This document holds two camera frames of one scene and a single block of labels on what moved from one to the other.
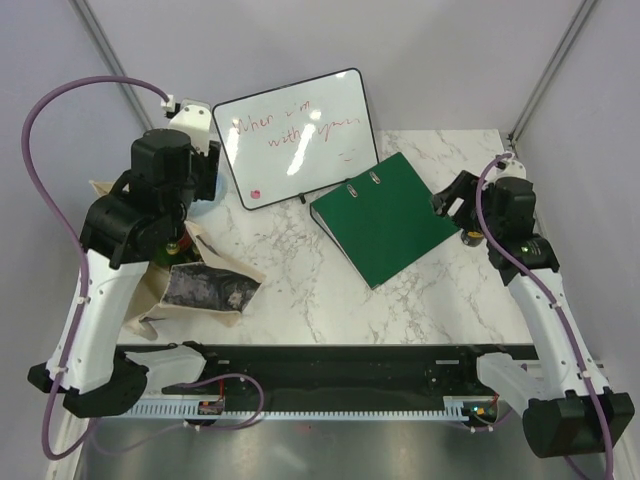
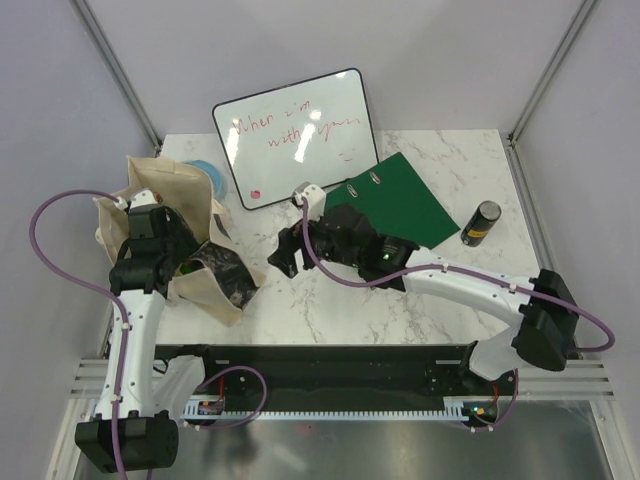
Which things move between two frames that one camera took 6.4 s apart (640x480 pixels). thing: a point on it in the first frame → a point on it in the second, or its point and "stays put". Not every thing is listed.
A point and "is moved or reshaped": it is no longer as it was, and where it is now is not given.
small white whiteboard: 286,140 stays put
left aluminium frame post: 91,25 stays put
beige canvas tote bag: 211,288 is moved or reshaped
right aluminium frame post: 550,70 stays put
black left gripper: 207,165 → 187,243
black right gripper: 465,186 → 289,242
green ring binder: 381,221 stays put
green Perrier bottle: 172,254 is moved or reshaped
